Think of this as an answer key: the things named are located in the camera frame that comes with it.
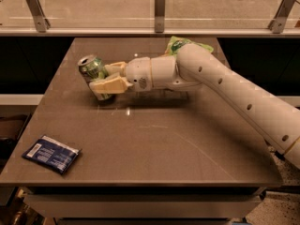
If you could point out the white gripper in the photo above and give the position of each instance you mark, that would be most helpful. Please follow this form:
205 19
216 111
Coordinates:
139 73

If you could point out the green soda can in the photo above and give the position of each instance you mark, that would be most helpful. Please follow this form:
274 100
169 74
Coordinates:
91 68

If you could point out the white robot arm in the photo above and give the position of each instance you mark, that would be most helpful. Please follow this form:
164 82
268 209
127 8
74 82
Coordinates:
276 120

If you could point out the green snack bag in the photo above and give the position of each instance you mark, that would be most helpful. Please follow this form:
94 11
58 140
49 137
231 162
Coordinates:
175 43

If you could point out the blue snack packet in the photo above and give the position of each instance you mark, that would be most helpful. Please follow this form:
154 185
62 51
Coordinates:
51 154

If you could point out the middle metal railing bracket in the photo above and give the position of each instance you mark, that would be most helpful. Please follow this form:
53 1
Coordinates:
159 15

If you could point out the metal railing bracket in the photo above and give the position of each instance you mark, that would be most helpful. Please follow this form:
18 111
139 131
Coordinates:
277 24
40 21
159 15

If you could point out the left metal railing bracket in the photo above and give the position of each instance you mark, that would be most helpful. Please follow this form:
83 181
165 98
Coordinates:
40 21

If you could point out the right metal railing bracket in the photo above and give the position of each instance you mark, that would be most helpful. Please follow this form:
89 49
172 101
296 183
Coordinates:
277 24

